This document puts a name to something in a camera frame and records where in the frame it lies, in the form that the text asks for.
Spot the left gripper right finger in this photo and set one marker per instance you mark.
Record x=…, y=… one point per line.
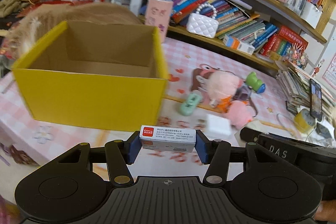
x=216, y=154

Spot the orange fluffy cat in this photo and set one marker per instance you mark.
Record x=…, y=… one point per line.
x=21, y=38

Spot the brown blanket pile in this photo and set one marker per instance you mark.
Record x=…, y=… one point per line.
x=8, y=7

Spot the orange white medicine box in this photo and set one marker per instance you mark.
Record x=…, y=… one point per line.
x=238, y=45

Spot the white eraser block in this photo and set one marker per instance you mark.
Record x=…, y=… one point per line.
x=217, y=126

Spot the large pink plush toy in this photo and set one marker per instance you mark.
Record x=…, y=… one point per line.
x=222, y=85

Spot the green and blue toy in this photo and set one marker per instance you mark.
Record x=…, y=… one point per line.
x=255, y=83

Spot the yellow cardboard box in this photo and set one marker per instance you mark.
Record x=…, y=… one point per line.
x=105, y=76

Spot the grey toy camera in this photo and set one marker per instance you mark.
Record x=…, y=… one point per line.
x=243, y=93

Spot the stack of magazines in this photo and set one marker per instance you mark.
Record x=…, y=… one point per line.
x=295, y=84

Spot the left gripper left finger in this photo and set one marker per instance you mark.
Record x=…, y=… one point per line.
x=119, y=154

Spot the pink printed table mat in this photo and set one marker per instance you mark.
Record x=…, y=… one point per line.
x=27, y=143

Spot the pink cylindrical tin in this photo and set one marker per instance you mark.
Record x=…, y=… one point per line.
x=158, y=13

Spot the white quilted pearl handbag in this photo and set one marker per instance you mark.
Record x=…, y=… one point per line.
x=203, y=25

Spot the small white staples box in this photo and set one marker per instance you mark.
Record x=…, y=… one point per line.
x=167, y=138

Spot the black smartphone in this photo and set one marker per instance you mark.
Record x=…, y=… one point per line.
x=315, y=100

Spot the yellow tape roll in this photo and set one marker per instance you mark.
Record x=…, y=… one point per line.
x=304, y=122

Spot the small pink plush chick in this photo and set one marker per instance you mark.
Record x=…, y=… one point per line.
x=236, y=112

